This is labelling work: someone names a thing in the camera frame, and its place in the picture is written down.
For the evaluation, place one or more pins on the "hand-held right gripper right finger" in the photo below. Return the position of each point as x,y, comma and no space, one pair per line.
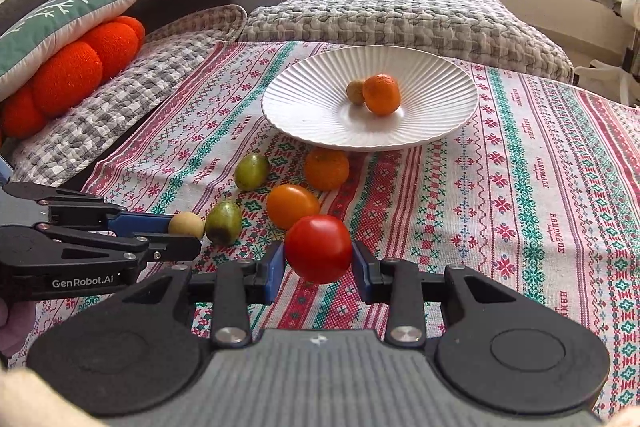
360,277

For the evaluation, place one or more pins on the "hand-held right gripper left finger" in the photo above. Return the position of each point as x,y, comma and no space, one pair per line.
273,274

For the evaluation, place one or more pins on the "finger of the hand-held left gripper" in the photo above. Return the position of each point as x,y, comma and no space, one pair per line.
170,248
145,223

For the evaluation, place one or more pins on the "small beige longan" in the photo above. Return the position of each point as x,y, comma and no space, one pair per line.
187,225

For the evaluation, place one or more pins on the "red tomato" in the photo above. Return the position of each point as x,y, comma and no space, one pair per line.
318,249

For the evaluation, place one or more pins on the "white ribbed plate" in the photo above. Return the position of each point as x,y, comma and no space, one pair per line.
310,107

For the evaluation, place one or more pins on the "person's left hand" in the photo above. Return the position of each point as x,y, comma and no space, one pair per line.
12,329

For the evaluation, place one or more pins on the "green kiwi berry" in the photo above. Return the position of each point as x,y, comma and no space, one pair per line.
224,222
252,172

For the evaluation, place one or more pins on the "orange tomato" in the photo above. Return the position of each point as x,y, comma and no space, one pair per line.
292,206

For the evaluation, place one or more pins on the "orange tangerine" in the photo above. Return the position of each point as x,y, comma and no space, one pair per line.
327,169
382,94

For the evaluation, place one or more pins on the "grey checked quilt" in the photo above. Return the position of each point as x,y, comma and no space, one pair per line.
400,7
125,107

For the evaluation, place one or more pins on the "cream fuzzy clothing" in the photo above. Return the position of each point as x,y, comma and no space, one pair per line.
30,399

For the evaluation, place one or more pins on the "patterned red green tablecloth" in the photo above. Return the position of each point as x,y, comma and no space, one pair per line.
500,207

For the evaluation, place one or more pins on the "orange knitted cushion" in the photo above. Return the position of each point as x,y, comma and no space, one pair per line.
75,67

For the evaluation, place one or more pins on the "small brown longan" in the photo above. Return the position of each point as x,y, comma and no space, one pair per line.
355,92

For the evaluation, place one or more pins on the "green snowflake pillow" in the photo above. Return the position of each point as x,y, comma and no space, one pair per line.
60,19

